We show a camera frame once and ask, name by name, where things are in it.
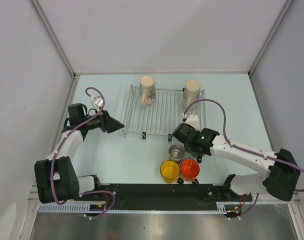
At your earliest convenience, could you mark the silver wire dish rack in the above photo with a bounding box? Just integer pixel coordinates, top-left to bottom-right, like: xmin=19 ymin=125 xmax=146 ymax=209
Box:
xmin=122 ymin=84 xmax=208 ymax=141

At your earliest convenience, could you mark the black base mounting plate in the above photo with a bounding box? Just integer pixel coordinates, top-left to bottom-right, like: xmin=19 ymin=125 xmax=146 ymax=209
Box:
xmin=76 ymin=183 xmax=253 ymax=211

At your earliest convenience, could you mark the orange mug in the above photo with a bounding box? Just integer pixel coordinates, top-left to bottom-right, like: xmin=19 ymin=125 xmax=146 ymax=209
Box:
xmin=180 ymin=158 xmax=200 ymax=185

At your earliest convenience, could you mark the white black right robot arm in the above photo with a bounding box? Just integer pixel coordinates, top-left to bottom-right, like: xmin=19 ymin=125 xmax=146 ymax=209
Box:
xmin=172 ymin=122 xmax=301 ymax=202

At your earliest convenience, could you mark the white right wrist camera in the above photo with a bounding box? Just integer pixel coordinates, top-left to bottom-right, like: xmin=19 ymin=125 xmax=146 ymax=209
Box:
xmin=182 ymin=114 xmax=201 ymax=131

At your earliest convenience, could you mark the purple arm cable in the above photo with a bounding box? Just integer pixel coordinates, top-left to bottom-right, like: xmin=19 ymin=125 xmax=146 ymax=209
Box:
xmin=183 ymin=98 xmax=304 ymax=220
xmin=50 ymin=86 xmax=116 ymax=221

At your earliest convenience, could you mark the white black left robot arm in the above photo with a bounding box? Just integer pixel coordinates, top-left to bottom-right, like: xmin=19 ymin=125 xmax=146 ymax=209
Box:
xmin=34 ymin=103 xmax=125 ymax=205

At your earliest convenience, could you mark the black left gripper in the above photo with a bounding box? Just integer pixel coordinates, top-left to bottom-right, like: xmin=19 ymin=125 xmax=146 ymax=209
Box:
xmin=82 ymin=107 xmax=124 ymax=134

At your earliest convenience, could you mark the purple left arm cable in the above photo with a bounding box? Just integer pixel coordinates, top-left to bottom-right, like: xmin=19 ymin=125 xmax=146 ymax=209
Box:
xmin=50 ymin=86 xmax=116 ymax=221

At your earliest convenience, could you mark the beige decorated mug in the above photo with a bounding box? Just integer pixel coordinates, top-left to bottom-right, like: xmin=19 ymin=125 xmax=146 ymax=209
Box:
xmin=140 ymin=76 xmax=156 ymax=107

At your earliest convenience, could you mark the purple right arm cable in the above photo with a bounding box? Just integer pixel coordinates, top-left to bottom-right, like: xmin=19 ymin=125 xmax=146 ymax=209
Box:
xmin=183 ymin=98 xmax=304 ymax=220

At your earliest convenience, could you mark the stainless steel cup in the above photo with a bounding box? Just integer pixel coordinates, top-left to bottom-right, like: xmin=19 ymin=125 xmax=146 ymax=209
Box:
xmin=168 ymin=144 xmax=185 ymax=163

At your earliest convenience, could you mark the yellow mug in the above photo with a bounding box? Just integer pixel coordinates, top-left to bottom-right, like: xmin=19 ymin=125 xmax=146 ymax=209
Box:
xmin=160 ymin=160 xmax=184 ymax=185

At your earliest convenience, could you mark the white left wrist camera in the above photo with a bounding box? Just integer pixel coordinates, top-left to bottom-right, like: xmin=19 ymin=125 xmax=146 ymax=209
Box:
xmin=90 ymin=95 xmax=105 ymax=111

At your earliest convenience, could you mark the beige plain mug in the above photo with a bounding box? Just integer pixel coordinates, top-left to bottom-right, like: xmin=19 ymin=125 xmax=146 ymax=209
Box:
xmin=182 ymin=80 xmax=201 ymax=109

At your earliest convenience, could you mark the dark green mug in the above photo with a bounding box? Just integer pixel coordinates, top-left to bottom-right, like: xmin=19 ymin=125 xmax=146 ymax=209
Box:
xmin=187 ymin=147 xmax=205 ymax=163

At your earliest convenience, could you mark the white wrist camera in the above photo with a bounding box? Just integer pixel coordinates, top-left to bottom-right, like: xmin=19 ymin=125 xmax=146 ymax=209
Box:
xmin=182 ymin=114 xmax=201 ymax=131
xmin=90 ymin=95 xmax=105 ymax=111

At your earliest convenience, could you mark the white slotted cable duct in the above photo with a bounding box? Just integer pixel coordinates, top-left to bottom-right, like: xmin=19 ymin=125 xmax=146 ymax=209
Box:
xmin=38 ymin=202 xmax=240 ymax=215

